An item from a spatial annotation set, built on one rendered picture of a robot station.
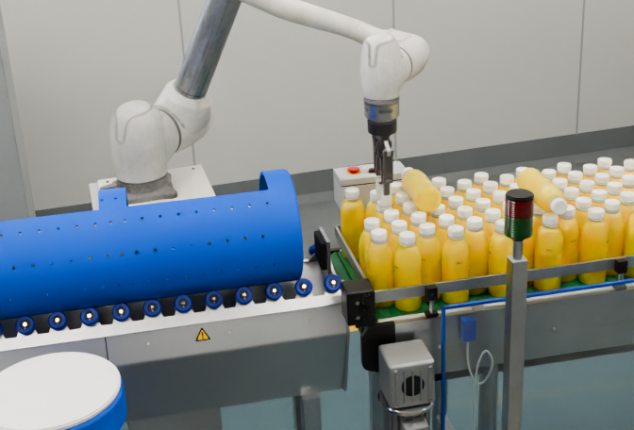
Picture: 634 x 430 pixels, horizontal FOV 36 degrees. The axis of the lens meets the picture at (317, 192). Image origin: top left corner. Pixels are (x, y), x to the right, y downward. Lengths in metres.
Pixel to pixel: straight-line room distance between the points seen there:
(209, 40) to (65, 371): 1.17
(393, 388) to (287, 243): 0.42
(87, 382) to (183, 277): 0.44
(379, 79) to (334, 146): 3.05
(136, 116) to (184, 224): 0.63
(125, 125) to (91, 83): 2.25
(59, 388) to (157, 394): 0.56
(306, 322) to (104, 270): 0.52
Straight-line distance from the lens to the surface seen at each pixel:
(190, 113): 2.98
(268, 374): 2.55
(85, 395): 1.99
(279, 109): 5.30
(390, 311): 2.45
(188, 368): 2.48
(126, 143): 2.87
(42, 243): 2.33
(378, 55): 2.40
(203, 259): 2.33
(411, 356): 2.34
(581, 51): 5.91
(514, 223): 2.20
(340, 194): 2.75
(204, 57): 2.90
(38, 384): 2.05
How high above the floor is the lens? 2.10
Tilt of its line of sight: 22 degrees down
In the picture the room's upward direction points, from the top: 3 degrees counter-clockwise
